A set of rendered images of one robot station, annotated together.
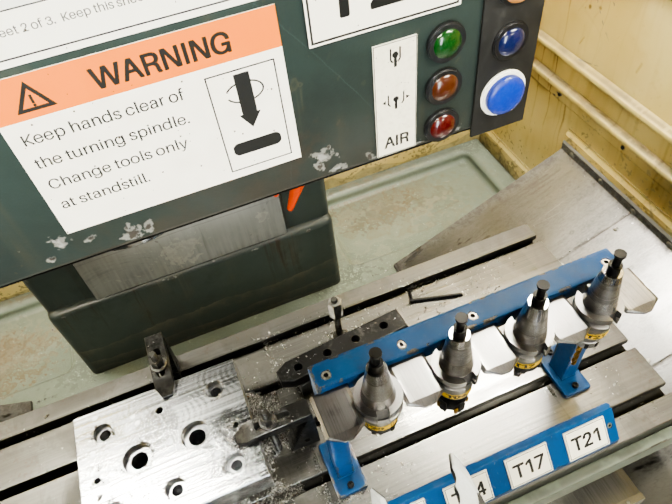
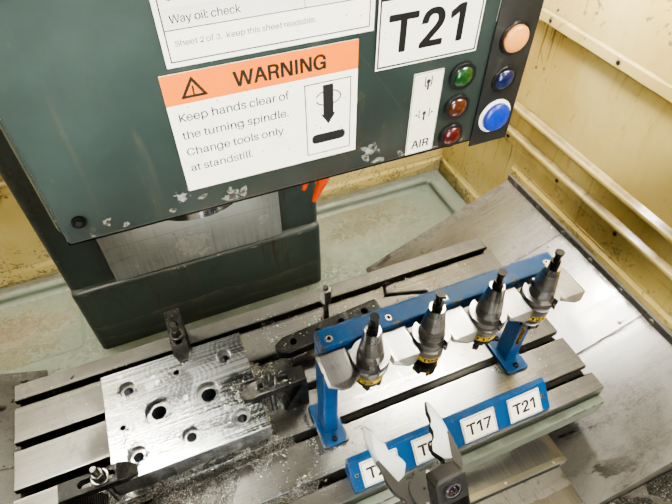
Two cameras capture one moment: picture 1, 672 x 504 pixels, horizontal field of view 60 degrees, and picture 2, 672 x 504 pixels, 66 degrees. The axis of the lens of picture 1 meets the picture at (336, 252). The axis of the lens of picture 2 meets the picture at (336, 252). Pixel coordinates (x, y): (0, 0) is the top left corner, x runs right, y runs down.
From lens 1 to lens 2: 0.13 m
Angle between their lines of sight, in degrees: 5
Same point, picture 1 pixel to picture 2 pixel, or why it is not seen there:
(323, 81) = (379, 95)
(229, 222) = (236, 221)
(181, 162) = (276, 144)
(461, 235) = (423, 246)
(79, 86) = (225, 83)
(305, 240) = (296, 242)
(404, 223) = (375, 235)
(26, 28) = (203, 40)
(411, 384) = (396, 348)
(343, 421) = (342, 374)
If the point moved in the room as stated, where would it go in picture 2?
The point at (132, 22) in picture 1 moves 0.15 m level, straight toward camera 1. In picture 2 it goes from (268, 42) to (354, 158)
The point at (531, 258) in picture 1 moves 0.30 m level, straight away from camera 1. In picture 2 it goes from (482, 264) to (502, 195)
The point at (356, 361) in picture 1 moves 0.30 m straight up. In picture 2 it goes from (353, 328) to (359, 189)
